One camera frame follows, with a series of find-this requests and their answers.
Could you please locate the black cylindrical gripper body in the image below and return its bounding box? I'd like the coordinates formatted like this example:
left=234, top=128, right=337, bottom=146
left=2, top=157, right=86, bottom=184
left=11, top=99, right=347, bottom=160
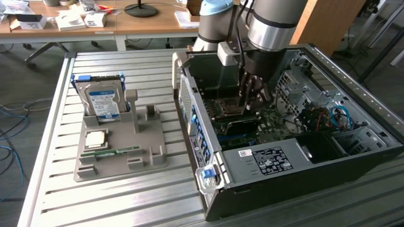
left=242, top=48, right=286, bottom=82

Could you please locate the black graphics card metal bracket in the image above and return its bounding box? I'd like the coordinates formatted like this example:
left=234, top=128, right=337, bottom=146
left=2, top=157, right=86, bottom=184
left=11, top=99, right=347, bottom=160
left=218, top=117, right=261, bottom=136

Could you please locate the metal CPU socket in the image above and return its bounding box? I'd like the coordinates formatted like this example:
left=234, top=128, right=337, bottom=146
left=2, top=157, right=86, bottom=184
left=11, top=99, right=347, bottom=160
left=213, top=98, right=245, bottom=115

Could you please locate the silver drive cage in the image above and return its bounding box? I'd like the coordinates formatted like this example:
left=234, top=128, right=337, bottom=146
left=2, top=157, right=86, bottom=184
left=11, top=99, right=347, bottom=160
left=275, top=68, right=315, bottom=112

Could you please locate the green motherboard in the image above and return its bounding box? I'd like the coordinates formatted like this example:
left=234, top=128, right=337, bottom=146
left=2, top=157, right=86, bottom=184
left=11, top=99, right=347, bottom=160
left=201, top=86, right=303, bottom=151

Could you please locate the silver chipset heatsink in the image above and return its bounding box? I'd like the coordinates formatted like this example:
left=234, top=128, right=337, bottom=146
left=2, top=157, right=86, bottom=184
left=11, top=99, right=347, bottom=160
left=257, top=135, right=279, bottom=145

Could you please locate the wooden cabinet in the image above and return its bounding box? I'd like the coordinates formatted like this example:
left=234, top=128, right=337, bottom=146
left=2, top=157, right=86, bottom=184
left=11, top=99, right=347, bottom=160
left=289, top=0, right=367, bottom=57

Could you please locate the white paper stack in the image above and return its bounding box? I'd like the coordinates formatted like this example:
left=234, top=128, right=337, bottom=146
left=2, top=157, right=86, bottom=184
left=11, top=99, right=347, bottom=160
left=174, top=10, right=199, bottom=29

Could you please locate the grey power supply unit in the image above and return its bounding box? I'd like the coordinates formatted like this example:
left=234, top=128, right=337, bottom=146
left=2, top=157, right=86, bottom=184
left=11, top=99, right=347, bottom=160
left=219, top=138, right=313, bottom=184

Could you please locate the silver disk bay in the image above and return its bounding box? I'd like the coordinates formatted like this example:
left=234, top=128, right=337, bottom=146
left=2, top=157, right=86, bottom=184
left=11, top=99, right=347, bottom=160
left=330, top=126, right=387, bottom=157

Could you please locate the grey plastic parts rack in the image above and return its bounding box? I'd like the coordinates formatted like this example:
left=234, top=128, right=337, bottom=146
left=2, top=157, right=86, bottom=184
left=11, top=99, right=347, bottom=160
left=71, top=89, right=167, bottom=183

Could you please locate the open black PC case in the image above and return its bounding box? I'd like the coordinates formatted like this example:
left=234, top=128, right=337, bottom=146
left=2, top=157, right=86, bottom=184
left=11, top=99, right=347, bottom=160
left=171, top=44, right=404, bottom=222

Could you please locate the black round lamp base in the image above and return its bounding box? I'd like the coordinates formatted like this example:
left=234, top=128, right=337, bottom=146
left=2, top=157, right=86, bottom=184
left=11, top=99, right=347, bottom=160
left=123, top=0, right=157, bottom=17

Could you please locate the hard disk in blue caddy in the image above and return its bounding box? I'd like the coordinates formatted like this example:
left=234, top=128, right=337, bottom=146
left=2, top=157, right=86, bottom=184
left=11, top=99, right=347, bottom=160
left=69, top=72, right=126, bottom=122

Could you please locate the green RAM stick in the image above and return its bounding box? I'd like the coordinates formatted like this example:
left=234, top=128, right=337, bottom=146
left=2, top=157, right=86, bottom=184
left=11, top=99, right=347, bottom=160
left=79, top=146, right=141, bottom=158

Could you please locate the silver CPU chip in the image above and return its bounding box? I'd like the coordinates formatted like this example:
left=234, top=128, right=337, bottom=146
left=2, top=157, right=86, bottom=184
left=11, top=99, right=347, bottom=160
left=83, top=131, right=106, bottom=149

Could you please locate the small white carton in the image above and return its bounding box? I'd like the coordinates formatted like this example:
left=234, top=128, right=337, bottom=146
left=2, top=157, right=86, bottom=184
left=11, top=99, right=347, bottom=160
left=83, top=13, right=106, bottom=28

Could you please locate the white flat box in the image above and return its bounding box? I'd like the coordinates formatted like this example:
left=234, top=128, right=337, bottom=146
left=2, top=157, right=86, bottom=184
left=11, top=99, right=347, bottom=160
left=55, top=11, right=86, bottom=31

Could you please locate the wooden desk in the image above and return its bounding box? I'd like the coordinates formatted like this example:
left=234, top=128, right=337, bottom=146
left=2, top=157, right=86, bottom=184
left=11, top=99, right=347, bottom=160
left=0, top=0, right=202, bottom=52

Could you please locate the white box black lid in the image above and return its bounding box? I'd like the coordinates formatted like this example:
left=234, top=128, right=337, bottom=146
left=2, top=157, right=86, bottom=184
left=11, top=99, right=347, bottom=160
left=14, top=14, right=47, bottom=30

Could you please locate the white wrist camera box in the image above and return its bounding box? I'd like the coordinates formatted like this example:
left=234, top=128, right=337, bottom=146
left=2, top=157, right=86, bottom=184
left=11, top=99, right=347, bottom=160
left=215, top=42, right=245, bottom=67

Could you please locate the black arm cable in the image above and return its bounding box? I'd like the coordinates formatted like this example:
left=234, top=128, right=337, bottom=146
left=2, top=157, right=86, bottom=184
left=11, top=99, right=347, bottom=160
left=234, top=0, right=253, bottom=69

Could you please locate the black red wire bundle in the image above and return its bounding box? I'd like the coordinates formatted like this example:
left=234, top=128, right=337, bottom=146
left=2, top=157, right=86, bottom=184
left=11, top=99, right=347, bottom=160
left=295, top=107, right=331, bottom=133

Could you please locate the blue data wire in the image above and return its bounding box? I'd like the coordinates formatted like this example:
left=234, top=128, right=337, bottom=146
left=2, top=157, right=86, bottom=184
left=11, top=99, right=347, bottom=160
left=329, top=106, right=354, bottom=132

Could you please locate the grey desk frame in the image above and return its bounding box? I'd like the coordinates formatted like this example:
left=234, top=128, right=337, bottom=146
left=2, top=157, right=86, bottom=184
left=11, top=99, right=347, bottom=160
left=346, top=0, right=404, bottom=81

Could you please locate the grey floor cable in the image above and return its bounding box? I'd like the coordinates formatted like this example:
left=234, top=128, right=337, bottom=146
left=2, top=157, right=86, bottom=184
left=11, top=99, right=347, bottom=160
left=0, top=98, right=53, bottom=112

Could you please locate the blue floor cable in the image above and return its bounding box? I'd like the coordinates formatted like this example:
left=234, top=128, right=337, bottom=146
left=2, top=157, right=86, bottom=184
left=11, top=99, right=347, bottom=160
left=0, top=111, right=30, bottom=201

